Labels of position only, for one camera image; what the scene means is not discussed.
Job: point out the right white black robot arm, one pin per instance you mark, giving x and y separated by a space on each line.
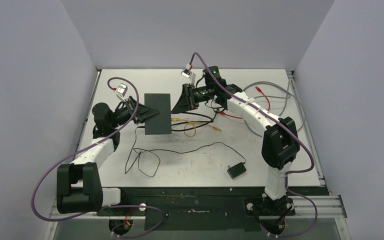
279 148

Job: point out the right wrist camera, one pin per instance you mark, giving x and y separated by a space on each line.
186 72

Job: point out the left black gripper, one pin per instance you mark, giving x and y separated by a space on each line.
142 111

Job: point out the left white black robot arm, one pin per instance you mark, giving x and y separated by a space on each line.
79 188

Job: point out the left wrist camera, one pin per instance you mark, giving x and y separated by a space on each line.
121 91

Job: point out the black network switch box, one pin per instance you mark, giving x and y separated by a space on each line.
160 123

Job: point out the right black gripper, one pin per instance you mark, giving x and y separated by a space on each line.
187 100

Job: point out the aluminium front rail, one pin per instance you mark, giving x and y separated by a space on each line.
328 206

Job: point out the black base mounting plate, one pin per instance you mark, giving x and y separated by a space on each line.
205 208

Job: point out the black power adapter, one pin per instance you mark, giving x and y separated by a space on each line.
236 170

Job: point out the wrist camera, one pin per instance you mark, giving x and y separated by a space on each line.
121 91
186 72

